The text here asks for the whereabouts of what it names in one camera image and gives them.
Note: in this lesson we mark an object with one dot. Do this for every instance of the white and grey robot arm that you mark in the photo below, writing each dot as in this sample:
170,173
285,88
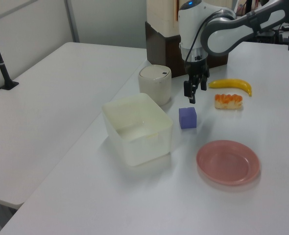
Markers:
232,27

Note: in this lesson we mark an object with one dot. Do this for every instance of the white and brown toaster oven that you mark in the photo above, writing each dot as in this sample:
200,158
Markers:
159,49

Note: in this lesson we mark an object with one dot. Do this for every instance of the black camera pole with clamp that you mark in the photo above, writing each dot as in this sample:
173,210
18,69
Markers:
2,71

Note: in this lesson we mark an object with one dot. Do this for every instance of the purple foam cube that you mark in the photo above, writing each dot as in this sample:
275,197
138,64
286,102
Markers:
188,118

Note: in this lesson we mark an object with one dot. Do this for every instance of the small beige lidded bin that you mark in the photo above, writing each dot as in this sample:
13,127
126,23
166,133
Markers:
154,85

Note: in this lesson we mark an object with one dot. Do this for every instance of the toy bread loaf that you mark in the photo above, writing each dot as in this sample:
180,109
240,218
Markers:
229,101

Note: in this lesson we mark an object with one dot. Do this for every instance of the yellow toy banana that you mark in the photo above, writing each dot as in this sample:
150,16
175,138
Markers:
232,82

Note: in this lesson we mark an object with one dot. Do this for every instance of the cream plastic storage box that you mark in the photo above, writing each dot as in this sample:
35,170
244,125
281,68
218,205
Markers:
137,137

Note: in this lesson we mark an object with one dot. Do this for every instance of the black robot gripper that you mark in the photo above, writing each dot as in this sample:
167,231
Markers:
197,69

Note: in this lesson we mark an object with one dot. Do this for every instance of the pink plastic plate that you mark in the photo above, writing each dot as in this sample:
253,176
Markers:
227,162

